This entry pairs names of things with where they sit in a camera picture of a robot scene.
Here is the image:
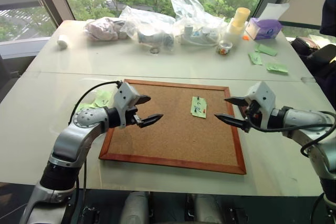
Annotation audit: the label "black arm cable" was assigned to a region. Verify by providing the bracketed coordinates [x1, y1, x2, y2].
[246, 110, 336, 158]
[68, 80, 122, 126]

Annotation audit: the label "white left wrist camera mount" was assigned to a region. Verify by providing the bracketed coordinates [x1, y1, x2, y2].
[113, 81, 143, 129]

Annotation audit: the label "clear bag with power strip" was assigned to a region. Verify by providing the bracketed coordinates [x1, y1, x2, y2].
[170, 0, 228, 49]

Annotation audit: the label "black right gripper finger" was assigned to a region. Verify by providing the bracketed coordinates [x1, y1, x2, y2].
[214, 113, 250, 132]
[224, 97, 247, 108]

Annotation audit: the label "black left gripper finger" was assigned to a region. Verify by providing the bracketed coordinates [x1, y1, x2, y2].
[136, 94, 152, 106]
[138, 113, 164, 129]

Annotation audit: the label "clear bag with grey item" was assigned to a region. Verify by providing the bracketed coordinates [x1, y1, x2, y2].
[119, 5, 176, 52]

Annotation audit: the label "person in dark clothes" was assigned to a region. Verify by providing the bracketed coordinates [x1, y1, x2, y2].
[319, 0, 336, 37]

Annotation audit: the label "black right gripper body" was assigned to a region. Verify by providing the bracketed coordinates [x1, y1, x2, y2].
[244, 99, 263, 129]

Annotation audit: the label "wood framed cork board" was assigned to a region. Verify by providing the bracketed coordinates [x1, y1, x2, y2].
[99, 78, 247, 175]

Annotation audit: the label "bagged pink cloth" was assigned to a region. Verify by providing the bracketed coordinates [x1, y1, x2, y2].
[83, 16, 130, 42]

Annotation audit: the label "loose green paper notes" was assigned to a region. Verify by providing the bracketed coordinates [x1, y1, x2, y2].
[78, 89, 114, 110]

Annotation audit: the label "white power strip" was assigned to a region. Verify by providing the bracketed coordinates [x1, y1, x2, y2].
[180, 24, 219, 47]

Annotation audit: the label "grey rounded robot leg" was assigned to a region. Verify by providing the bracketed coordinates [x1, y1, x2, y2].
[193, 193, 224, 224]
[122, 190, 151, 224]

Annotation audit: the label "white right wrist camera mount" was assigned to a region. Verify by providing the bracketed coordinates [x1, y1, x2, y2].
[244, 81, 277, 128]

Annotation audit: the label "pale yellow plastic cup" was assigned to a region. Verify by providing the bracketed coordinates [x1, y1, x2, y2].
[232, 7, 251, 28]

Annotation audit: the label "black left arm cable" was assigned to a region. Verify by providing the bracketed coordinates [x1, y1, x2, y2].
[68, 80, 122, 126]

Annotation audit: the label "green sticky note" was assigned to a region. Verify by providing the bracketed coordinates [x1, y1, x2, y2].
[190, 96, 208, 118]

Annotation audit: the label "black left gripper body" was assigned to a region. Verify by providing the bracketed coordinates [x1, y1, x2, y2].
[124, 104, 142, 127]

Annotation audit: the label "small cup of pushpins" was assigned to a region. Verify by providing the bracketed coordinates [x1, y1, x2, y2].
[216, 40, 234, 56]

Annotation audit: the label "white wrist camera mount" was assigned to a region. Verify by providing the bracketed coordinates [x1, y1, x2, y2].
[244, 81, 277, 128]
[113, 81, 143, 129]

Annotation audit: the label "white plastic cup stack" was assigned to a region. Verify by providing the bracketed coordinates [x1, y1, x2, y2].
[225, 21, 245, 47]

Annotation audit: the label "purple tissue pack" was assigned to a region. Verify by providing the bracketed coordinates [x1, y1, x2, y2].
[246, 17, 283, 41]

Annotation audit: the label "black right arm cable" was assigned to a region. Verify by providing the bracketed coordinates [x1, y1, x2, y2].
[246, 110, 336, 158]

